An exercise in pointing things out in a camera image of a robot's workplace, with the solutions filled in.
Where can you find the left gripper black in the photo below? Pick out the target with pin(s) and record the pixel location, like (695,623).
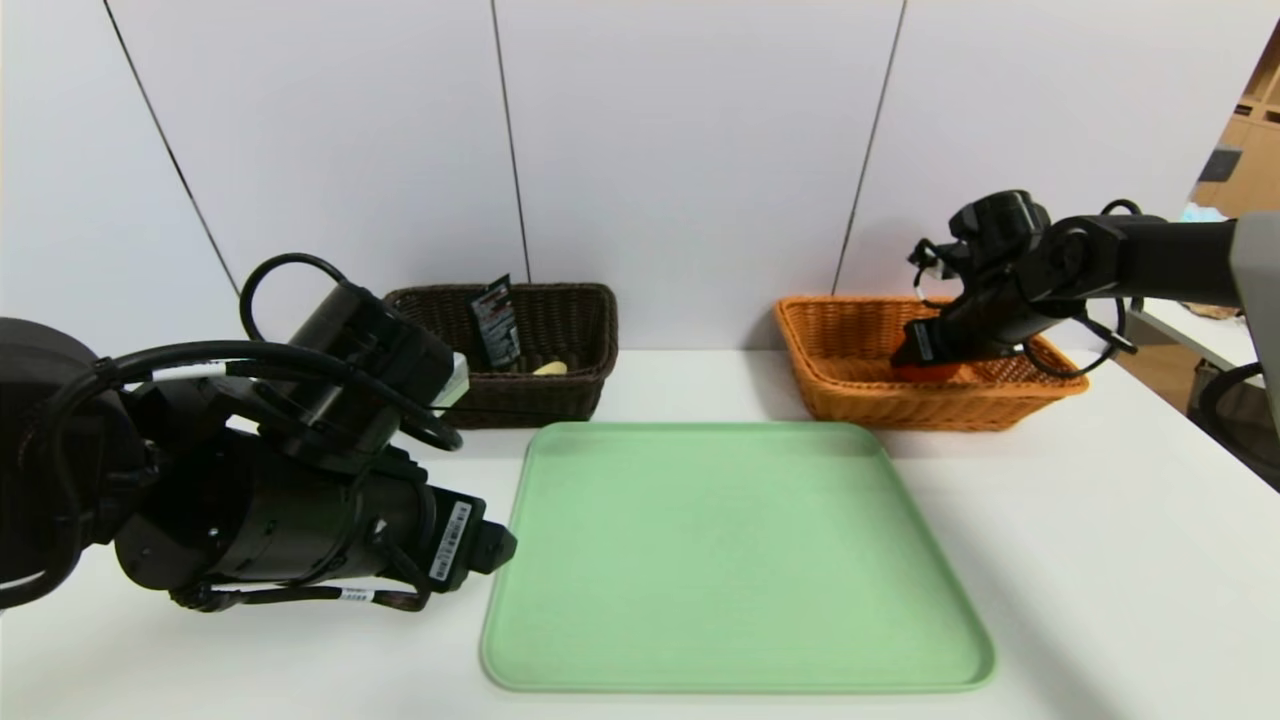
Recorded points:
(453,543)

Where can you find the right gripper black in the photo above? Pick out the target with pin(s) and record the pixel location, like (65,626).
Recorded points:
(922,345)

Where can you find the orange fruit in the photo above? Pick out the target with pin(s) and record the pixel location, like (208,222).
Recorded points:
(925,373)

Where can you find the black cosmetic tube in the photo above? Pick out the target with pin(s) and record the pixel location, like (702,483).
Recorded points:
(497,325)

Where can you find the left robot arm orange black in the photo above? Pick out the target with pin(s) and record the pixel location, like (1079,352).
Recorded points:
(60,450)

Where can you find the orange wicker basket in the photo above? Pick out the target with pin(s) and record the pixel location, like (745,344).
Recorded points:
(850,400)

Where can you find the dark brown wicker basket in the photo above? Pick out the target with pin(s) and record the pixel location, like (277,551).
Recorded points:
(540,395)

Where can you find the light green plastic tray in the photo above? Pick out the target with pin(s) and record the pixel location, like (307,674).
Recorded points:
(720,560)

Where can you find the striped brown bread loaf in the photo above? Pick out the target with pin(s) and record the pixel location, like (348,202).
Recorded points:
(1215,311)

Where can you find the light blue bath pouf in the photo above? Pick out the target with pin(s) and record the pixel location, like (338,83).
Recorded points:
(1200,213)

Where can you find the grey woven storage bin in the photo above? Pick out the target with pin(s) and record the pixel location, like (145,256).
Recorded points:
(1235,400)

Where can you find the dark grey box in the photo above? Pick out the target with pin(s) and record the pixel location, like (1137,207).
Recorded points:
(1218,166)

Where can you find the wooden shelf unit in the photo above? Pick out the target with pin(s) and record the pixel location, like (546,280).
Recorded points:
(1255,170)

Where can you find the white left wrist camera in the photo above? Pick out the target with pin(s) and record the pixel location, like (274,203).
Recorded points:
(452,380)

